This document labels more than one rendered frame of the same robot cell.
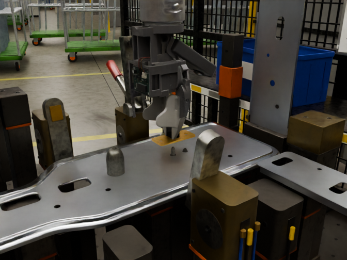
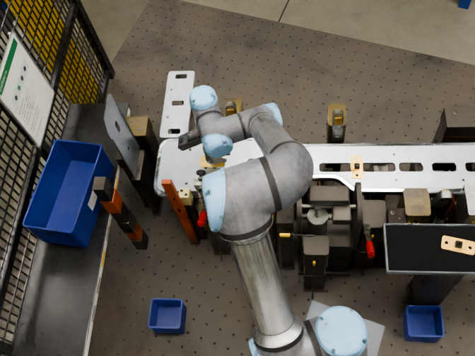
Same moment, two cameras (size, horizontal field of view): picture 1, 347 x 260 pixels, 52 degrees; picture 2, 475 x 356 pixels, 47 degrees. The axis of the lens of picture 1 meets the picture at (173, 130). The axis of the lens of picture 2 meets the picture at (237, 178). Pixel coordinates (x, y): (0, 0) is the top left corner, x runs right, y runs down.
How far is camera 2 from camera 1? 189 cm
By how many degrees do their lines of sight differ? 88
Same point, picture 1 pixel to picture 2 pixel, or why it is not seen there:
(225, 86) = (119, 200)
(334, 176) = (169, 109)
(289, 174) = (184, 121)
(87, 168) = not seen: hidden behind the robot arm
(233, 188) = not seen: hidden behind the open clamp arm
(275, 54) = (122, 137)
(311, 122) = (145, 123)
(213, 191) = (239, 108)
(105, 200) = not seen: hidden behind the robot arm
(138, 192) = (253, 145)
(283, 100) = (133, 143)
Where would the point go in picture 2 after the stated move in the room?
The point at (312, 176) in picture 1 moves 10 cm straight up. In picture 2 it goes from (177, 114) to (172, 97)
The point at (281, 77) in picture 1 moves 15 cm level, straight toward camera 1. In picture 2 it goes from (128, 138) to (167, 114)
